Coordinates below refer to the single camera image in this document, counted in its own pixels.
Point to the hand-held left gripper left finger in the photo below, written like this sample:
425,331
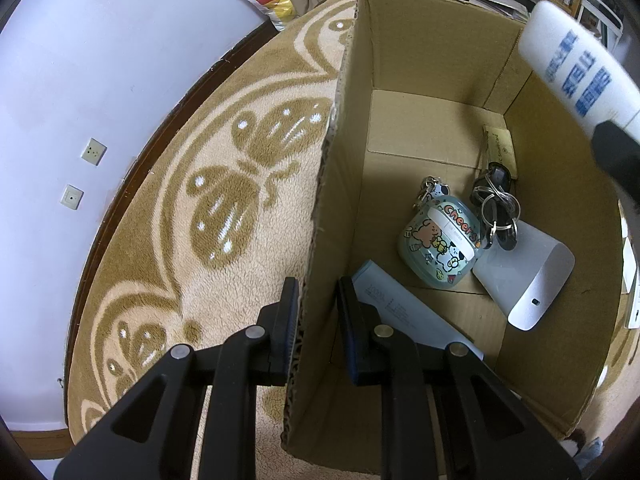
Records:
289,310

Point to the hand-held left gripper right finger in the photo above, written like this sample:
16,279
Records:
348,310

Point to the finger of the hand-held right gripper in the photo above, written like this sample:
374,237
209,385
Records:
620,160

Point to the pale blue box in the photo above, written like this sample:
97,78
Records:
400,305

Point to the white tube with blue print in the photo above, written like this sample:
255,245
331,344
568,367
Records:
575,60

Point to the cartoon print earbuds case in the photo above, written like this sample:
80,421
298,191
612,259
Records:
442,247

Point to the key bunch with wooden tag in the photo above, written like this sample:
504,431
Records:
495,195

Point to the white curved device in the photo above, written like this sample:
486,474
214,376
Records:
520,280

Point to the brown cardboard box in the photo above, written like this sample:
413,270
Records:
425,70

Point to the white metal rack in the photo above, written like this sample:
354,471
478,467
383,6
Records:
602,12

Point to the beige butterfly pattern rug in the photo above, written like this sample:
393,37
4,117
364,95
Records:
210,135

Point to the small white wall socket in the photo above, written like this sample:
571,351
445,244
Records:
71,197

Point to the large white wall socket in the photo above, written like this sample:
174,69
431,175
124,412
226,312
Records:
93,152

